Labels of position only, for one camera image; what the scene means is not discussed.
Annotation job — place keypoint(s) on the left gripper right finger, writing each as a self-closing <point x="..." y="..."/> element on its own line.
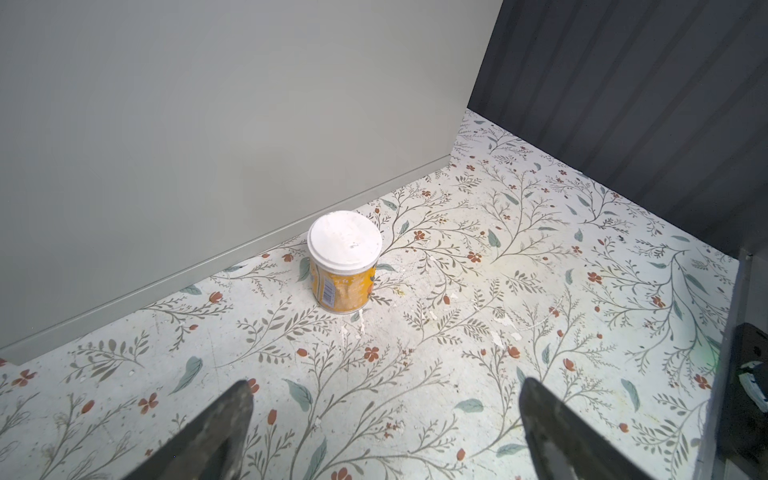
<point x="562" y="445"/>

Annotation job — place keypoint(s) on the orange fruit can white lid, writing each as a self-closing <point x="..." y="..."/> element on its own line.
<point x="344" y="248"/>

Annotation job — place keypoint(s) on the grey metal cabinet box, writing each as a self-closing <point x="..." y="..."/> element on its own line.
<point x="148" y="144"/>

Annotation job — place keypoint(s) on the floral patterned mat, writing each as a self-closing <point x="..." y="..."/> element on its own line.
<point x="505" y="265"/>

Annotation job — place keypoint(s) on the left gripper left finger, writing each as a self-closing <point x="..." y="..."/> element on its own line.
<point x="211" y="446"/>

